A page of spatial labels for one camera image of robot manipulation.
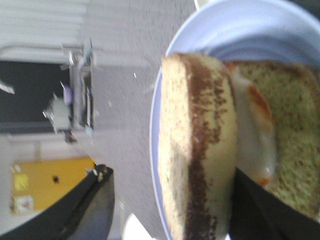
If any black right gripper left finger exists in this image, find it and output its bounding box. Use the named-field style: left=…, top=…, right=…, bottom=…
left=0, top=164, right=115, bottom=240

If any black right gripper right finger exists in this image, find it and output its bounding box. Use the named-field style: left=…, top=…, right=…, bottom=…
left=229, top=168, right=320, bottom=240

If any fried egg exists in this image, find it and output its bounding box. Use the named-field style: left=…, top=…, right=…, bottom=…
left=225, top=62, right=277, bottom=187

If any bread slice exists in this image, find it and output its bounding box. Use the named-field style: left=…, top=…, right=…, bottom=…
left=158, top=53, right=238, bottom=240
left=233, top=60, right=320, bottom=221

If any light blue round plate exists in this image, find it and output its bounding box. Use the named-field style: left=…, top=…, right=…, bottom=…
left=149, top=0, right=320, bottom=240

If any yellow box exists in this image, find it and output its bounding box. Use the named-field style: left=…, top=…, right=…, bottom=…
left=10, top=156, right=96, bottom=215

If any grey metal equipment stand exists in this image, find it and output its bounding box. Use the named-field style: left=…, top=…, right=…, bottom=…
left=42, top=39, right=94, bottom=144

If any white curtain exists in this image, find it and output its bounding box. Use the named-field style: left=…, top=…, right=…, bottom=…
left=0, top=0, right=103, bottom=63

